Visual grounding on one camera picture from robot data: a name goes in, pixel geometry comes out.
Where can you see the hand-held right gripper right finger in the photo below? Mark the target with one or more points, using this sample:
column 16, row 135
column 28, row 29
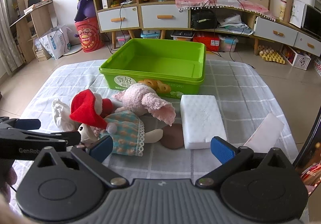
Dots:
column 222, row 150

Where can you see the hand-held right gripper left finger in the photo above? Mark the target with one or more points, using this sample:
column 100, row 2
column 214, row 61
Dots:
column 101, row 150

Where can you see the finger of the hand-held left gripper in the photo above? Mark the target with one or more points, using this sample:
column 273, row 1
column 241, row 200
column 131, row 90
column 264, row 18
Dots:
column 70, row 137
column 25, row 124

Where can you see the white cloth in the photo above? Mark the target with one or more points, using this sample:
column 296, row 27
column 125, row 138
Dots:
column 61, row 116

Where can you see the cream rabbit doll blue dress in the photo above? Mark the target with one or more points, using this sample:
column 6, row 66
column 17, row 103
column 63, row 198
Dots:
column 125, row 128

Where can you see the red santa hat plush toy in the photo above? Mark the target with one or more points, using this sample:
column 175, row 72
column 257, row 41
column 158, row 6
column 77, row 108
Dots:
column 85, row 108

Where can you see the pink plush rabbit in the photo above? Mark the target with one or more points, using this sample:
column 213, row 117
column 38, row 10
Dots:
column 135, row 98

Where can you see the green plastic box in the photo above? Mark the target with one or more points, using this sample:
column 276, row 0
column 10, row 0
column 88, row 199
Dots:
column 155, row 63

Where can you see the person's left hand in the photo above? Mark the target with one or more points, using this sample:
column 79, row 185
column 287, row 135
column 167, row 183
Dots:
column 6, row 180

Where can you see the white sponge block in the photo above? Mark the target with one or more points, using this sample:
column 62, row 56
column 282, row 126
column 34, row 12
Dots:
column 200, row 118

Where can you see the white foam sheet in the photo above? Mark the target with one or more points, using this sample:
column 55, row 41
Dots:
column 265, row 131

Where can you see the brown round sponge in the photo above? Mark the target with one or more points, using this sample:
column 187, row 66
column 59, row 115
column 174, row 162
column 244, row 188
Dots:
column 173, row 138

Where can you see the grey checked tablecloth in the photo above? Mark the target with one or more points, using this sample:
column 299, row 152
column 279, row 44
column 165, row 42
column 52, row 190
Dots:
column 238, row 83

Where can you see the white paper shopping bag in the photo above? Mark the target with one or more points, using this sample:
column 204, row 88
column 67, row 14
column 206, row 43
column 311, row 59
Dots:
column 55, row 43

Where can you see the round white base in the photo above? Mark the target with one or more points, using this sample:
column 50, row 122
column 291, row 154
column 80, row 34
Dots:
column 74, row 51

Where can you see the light curtain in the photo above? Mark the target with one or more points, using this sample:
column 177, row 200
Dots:
column 7, row 38

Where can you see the red printed bucket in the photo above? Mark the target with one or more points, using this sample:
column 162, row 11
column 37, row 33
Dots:
column 89, row 36

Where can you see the clear storage box colourful contents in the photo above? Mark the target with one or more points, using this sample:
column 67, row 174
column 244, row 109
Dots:
column 229, row 44

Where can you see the wooden bookshelf desk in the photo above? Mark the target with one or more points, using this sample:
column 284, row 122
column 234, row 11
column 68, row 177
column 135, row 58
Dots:
column 37, row 18

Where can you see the yellow egg tray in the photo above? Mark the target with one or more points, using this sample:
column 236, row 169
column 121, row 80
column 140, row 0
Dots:
column 272, row 56

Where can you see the red cardboard box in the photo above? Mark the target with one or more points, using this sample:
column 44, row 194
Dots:
column 205, row 42

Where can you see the clear storage box pink contents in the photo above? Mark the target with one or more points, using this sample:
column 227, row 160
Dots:
column 123, row 39

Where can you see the white crate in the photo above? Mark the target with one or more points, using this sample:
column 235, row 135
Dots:
column 301, row 61

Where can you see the clear storage box black lid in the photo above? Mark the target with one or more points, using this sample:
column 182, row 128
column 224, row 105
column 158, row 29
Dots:
column 181, row 34

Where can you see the clear storage box blue lid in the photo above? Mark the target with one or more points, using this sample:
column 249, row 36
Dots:
column 150, row 34

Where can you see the pile of papers and bags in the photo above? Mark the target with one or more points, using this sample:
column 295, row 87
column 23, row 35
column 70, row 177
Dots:
column 233, row 24

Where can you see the wooden shelf cabinet white drawers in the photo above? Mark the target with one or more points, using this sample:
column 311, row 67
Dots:
column 117, row 19

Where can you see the purple plush toy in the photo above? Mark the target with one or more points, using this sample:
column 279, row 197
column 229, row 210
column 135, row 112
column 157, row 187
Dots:
column 86, row 8

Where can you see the black bag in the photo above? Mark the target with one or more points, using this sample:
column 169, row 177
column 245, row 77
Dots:
column 203, row 19

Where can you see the long low wooden cabinet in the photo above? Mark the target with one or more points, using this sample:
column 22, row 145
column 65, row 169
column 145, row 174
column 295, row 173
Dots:
column 273, row 28

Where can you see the white carton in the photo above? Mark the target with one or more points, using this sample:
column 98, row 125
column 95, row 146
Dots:
column 106, row 1

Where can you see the white flat device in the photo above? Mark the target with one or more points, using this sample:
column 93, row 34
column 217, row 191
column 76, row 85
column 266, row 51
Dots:
column 126, row 3

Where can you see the pink checked cloth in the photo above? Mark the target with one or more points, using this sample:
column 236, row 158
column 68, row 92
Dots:
column 225, row 2

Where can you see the white paper sheet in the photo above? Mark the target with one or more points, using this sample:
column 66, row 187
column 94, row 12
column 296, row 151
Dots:
column 297, row 13

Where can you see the tall white bottle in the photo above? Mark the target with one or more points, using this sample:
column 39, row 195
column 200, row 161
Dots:
column 283, row 6

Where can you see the black microwave oven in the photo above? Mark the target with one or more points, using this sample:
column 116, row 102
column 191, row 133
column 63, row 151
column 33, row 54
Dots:
column 313, row 21

